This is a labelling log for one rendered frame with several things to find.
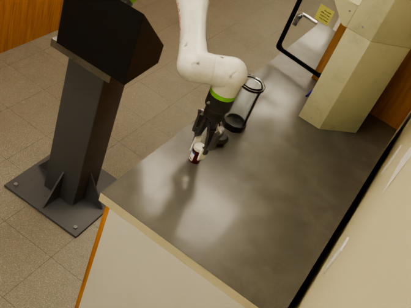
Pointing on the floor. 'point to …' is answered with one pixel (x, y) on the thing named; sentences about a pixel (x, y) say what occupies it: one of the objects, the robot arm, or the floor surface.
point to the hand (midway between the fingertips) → (199, 148)
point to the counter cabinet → (141, 274)
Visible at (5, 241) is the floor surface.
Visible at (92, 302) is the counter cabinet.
